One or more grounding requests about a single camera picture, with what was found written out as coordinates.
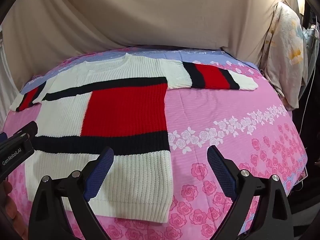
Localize pale floral pillow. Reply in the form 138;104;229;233
260;1;309;110

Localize beige backdrop cloth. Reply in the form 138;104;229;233
0;0;304;124

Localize white cable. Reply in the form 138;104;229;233
299;17;320;130

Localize person's left hand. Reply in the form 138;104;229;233
0;180;27;240

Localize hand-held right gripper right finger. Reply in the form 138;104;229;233
207;145;293;240

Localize white red black knit sweater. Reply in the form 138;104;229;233
10;53;259;223

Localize pale blue plastic appliance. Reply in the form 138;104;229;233
303;24;320;55

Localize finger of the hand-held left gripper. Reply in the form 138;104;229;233
0;121;38;147

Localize pink floral bed sheet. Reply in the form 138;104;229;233
0;45;309;240

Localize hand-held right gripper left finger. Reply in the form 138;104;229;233
28;147;115;240

